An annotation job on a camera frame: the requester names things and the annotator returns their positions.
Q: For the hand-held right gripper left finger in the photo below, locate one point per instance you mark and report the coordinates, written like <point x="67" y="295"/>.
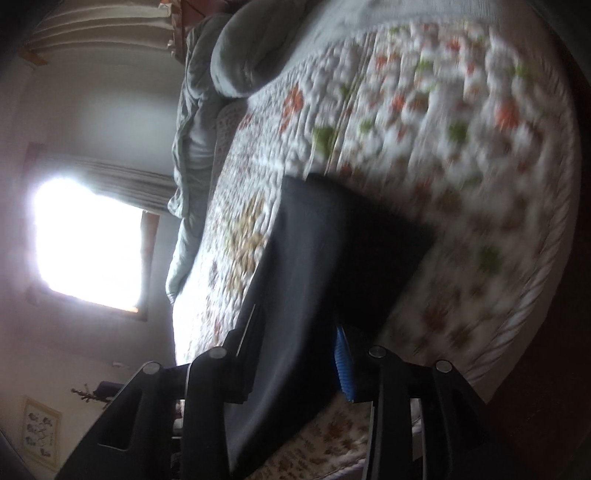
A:
<point x="240" y="369"/>

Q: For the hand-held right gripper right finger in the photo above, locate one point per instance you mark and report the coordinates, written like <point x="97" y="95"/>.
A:
<point x="344" y="369"/>

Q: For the black pants with red stripe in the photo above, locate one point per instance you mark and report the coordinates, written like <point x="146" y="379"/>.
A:
<point x="314" y="254"/>

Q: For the wooden coat rack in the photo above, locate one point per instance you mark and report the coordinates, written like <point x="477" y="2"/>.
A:
<point x="94" y="394"/>

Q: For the bright window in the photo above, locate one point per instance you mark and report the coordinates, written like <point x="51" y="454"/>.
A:
<point x="87" y="244"/>

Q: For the grey window curtain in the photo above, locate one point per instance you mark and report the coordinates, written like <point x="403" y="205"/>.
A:
<point x="134" y="180"/>

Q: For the floral quilted bedspread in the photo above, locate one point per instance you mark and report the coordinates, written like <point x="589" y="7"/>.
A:
<point x="438" y="138"/>

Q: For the beige curtain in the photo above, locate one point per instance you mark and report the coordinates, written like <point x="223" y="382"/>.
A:
<point x="106" y="23"/>

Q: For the framed wall picture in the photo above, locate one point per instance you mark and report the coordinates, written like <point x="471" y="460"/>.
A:
<point x="41" y="427"/>

